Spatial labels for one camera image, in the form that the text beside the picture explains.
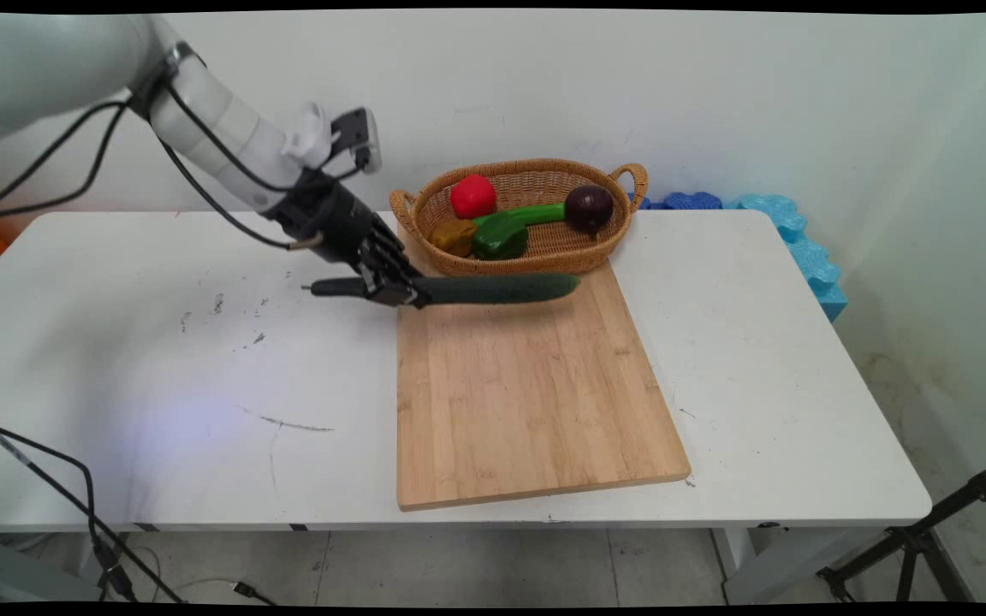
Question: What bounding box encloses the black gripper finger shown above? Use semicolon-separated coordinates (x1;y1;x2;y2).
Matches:
359;216;424;281
361;264;432;310

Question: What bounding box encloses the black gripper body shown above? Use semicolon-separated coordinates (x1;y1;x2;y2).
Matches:
269;178;384;268

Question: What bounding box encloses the dark green cucumber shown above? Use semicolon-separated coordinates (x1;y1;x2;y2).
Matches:
300;272;582;308

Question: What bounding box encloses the brown potato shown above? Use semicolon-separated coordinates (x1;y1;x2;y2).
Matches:
429;217;479;258

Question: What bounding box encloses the red tomato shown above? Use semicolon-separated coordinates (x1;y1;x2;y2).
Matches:
449;174;498;221

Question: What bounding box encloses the green bell pepper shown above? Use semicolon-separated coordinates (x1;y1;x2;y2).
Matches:
470;203;567;262

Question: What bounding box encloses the bamboo cutting board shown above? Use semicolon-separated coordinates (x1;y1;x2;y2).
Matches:
396;227;692;512

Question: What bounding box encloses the woven wicker basket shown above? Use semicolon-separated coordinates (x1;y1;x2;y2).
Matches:
389;158;650;279

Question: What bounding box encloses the purple onion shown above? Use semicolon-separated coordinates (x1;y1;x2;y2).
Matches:
564;185;616;235

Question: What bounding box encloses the dark blue foam piece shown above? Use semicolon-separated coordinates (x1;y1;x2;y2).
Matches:
630;192;725;212

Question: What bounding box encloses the light blue foam piece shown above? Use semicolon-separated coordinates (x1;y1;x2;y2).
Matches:
720;194;850;324

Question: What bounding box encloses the white table leg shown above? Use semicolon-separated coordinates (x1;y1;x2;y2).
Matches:
710;524;898;606

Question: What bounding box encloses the black tripod stand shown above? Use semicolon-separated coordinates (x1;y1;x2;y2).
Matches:
816;456;986;605

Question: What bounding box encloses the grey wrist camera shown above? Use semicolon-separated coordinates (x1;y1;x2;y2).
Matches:
329;106;383;177

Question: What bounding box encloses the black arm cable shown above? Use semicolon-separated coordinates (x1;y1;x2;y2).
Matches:
0;51;374;252

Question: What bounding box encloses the white cable with black plug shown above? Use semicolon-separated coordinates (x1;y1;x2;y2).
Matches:
140;544;278;606

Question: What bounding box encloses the black floor cable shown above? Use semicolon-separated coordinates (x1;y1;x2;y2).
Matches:
0;409;187;605

